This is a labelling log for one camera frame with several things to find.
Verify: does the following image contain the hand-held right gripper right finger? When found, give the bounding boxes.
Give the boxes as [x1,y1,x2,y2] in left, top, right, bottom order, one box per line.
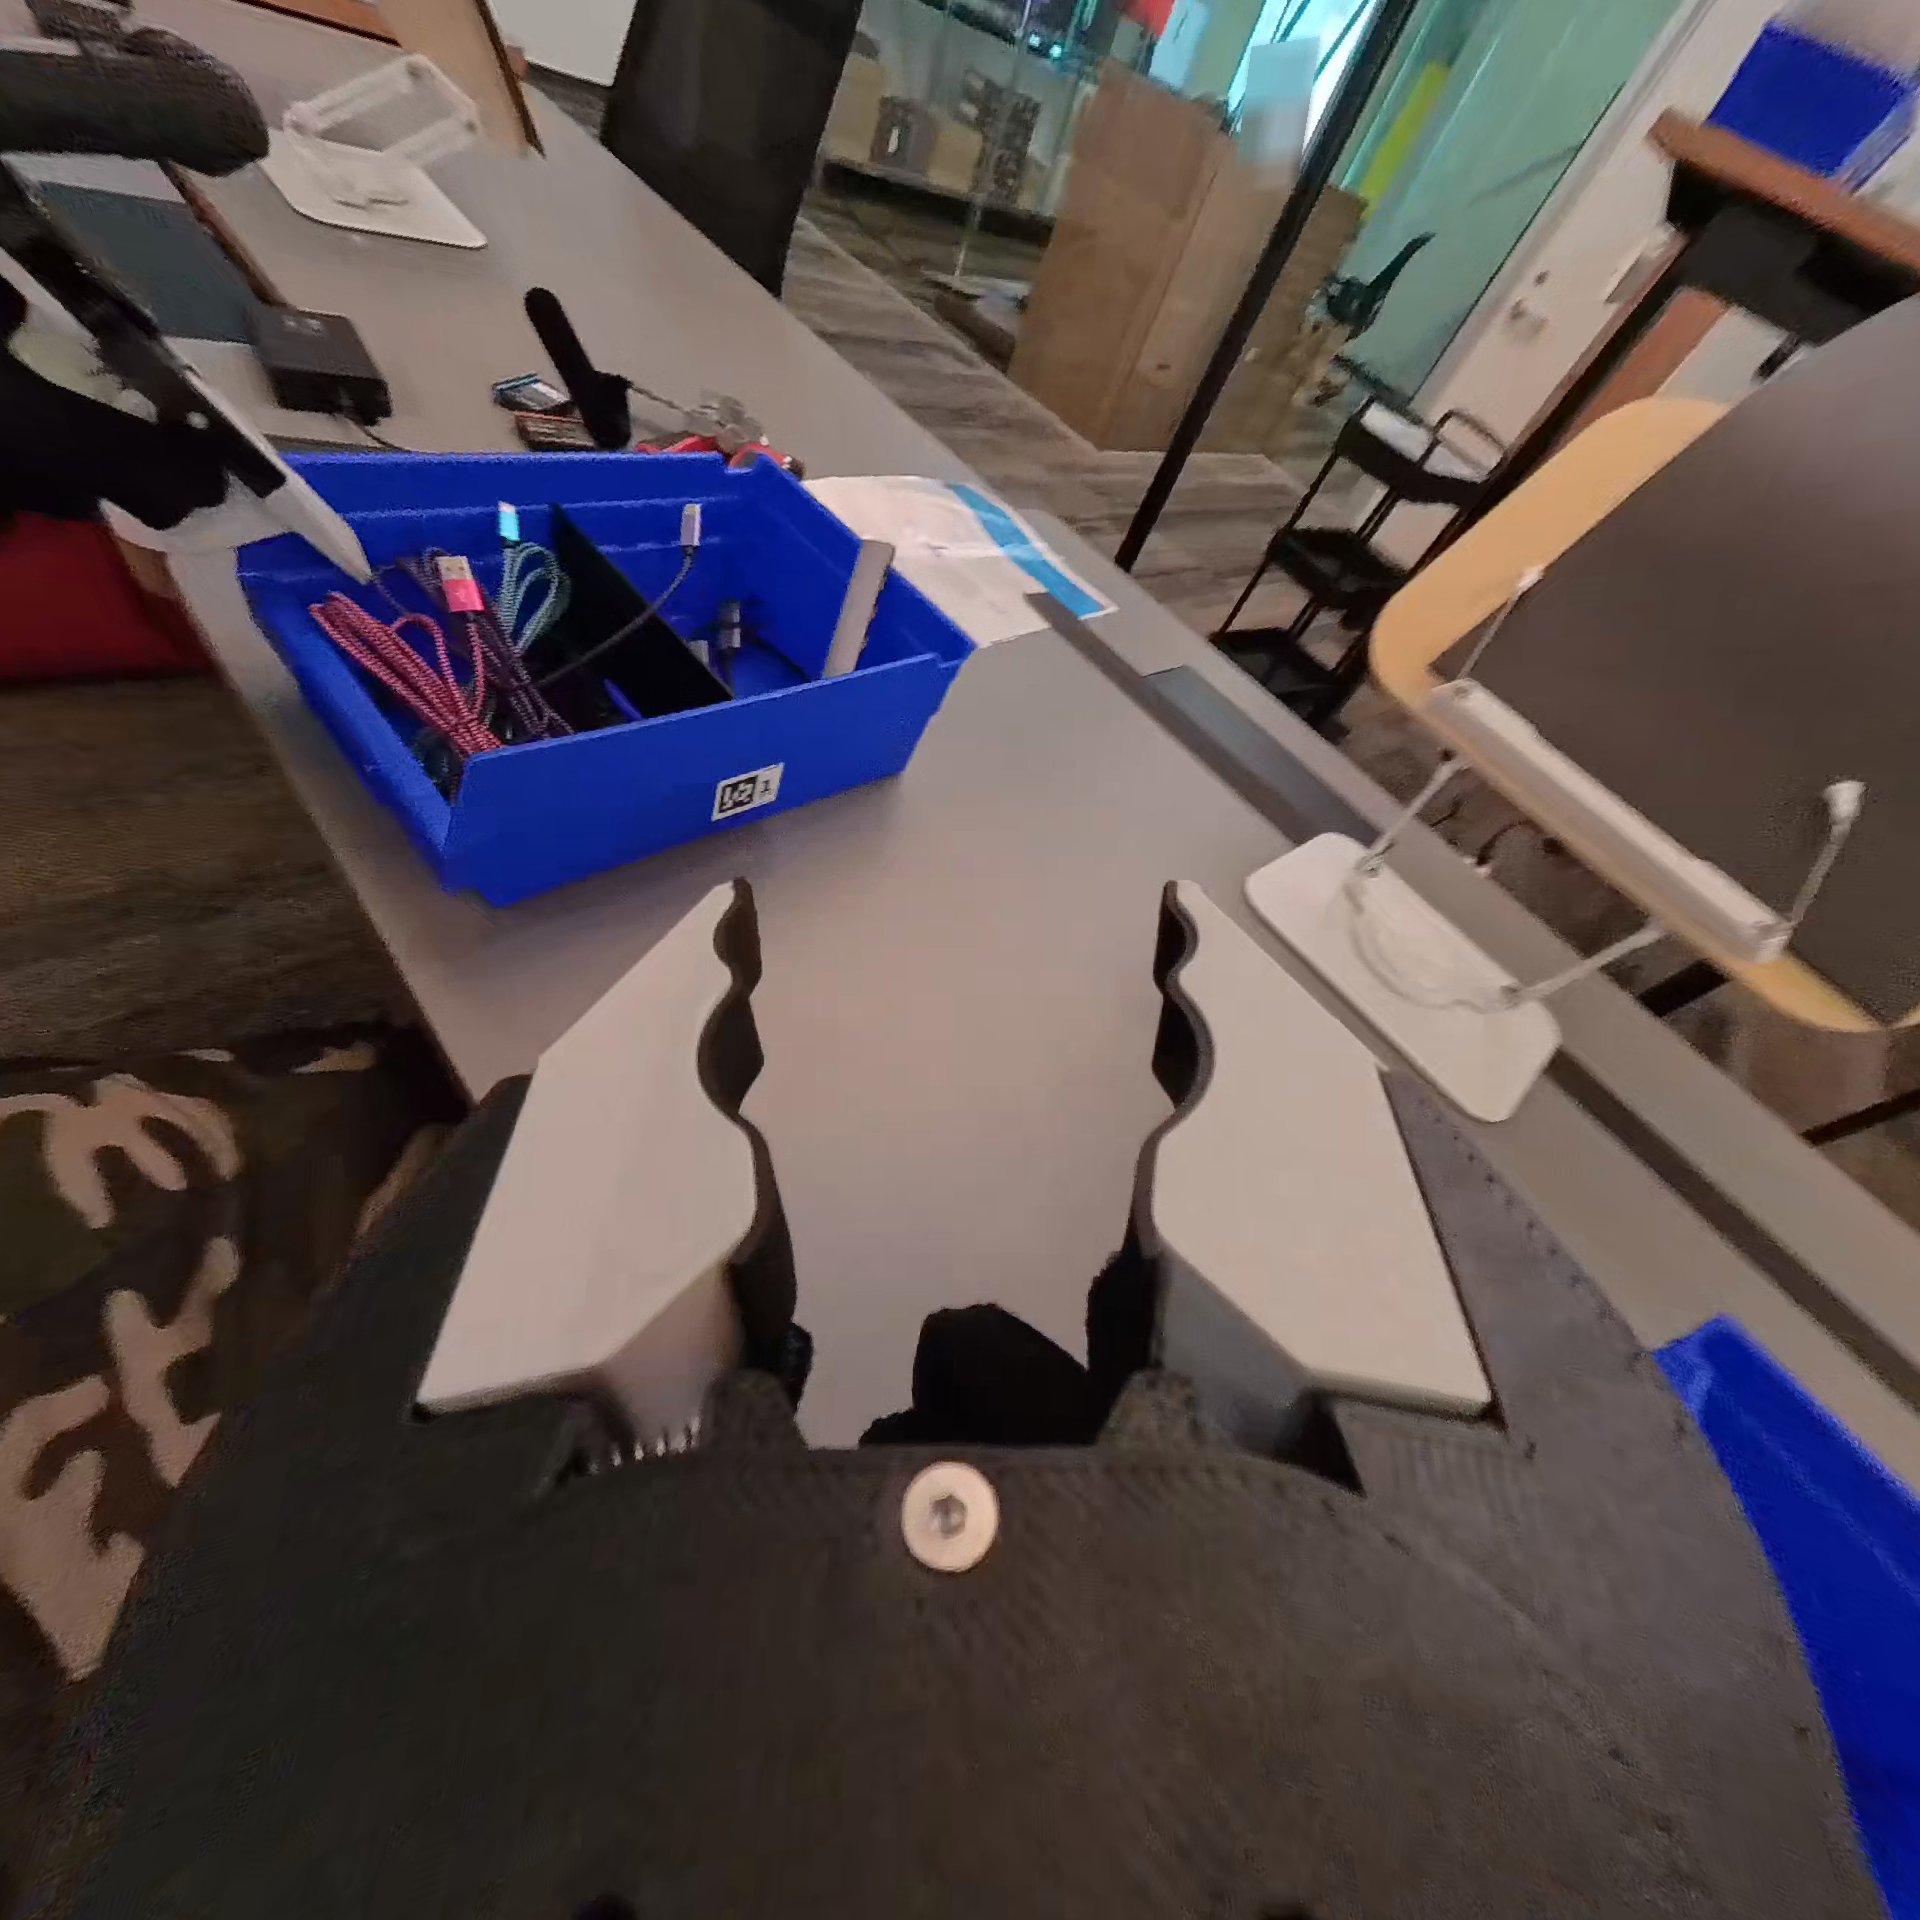
[1131,876,1502,1451]

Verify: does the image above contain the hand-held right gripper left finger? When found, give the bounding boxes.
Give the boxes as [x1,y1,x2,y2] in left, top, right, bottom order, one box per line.
[421,876,779,1451]

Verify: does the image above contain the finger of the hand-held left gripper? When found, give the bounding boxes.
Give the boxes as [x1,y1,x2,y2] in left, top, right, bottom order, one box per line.
[0,254,172,441]
[107,475,380,582]

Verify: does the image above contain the pink braided usb cable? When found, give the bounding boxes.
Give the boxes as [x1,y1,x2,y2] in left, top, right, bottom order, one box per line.
[308,555,506,759]

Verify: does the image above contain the teal braided usb cable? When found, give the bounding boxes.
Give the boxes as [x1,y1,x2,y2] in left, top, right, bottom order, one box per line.
[492,506,573,663]

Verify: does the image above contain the purple braided usb cable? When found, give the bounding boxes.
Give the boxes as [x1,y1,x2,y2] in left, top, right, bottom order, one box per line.
[405,566,581,745]

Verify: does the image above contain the blue plastic bin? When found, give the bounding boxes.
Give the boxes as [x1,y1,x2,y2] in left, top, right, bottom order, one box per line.
[233,447,977,910]

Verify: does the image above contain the grey usb hub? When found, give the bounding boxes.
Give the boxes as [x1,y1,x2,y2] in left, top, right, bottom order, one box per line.
[823,537,896,678]

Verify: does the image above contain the black power bank box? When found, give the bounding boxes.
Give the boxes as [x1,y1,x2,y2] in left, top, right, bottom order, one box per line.
[256,310,394,424]

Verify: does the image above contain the red fabric bag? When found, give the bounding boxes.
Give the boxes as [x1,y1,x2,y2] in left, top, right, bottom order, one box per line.
[0,509,217,686]

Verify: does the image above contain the white clear phone stand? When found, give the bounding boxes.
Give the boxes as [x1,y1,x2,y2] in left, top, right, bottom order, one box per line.
[263,51,489,250]

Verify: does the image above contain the white monitor stand base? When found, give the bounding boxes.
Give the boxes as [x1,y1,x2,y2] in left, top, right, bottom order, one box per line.
[1248,567,1870,1123]

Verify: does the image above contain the person's camouflage pants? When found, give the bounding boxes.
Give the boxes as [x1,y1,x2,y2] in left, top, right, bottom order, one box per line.
[0,1040,467,1683]

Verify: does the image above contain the black mesh office chair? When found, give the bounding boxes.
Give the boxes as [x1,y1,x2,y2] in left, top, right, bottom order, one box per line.
[601,0,864,295]

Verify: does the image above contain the large blue storage tote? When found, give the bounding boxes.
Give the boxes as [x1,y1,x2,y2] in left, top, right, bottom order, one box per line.
[1651,1318,1920,1920]

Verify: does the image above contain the black utility cart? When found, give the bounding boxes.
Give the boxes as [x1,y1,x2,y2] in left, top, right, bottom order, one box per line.
[1212,394,1513,738]

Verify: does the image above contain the white printed paper sheet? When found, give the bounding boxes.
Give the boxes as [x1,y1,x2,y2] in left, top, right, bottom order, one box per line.
[802,475,1055,651]

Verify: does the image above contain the blue white paper sheet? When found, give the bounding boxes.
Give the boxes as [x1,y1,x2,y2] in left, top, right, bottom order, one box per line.
[941,485,1120,618]

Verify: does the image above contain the pile of cardboard boxes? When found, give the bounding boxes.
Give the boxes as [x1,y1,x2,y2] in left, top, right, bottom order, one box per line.
[1011,60,1368,454]

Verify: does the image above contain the dark wooden side desk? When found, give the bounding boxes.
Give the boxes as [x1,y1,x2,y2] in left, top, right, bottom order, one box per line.
[1651,117,1920,354]

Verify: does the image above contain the small blue bin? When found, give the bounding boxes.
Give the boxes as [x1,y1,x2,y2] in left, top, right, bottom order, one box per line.
[1709,21,1920,181]

